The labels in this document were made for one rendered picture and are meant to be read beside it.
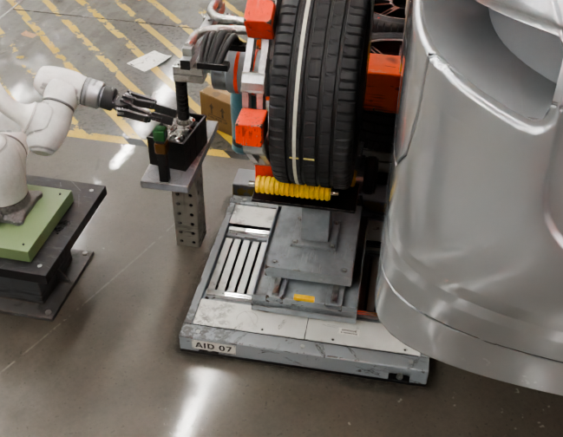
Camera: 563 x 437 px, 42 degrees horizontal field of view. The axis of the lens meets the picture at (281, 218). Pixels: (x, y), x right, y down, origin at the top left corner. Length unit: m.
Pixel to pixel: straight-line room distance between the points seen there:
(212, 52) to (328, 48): 0.33
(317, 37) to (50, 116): 0.87
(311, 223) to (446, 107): 1.46
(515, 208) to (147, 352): 1.68
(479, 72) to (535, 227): 0.25
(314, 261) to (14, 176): 1.04
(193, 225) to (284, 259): 0.48
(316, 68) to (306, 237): 0.81
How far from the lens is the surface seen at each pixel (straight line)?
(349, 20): 2.01
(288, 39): 2.00
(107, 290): 2.82
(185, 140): 2.53
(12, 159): 2.56
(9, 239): 2.58
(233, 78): 2.27
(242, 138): 2.02
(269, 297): 2.50
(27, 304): 2.82
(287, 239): 2.63
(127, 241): 3.01
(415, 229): 1.31
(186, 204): 2.82
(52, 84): 2.41
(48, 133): 2.34
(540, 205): 1.16
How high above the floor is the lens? 1.94
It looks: 39 degrees down
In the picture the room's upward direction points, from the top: 1 degrees clockwise
